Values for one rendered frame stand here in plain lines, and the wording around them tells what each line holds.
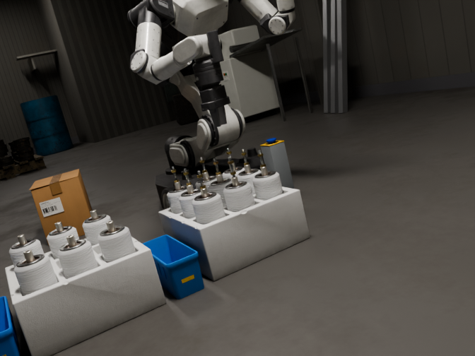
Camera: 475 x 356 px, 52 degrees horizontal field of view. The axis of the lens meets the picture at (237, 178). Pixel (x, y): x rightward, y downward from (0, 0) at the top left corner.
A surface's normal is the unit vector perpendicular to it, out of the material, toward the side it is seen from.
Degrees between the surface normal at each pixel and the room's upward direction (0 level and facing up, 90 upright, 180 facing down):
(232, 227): 90
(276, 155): 90
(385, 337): 0
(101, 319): 90
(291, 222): 90
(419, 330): 0
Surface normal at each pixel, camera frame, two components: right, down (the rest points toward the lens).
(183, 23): 0.04, 0.73
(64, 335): 0.47, 0.08
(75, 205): 0.26, 0.15
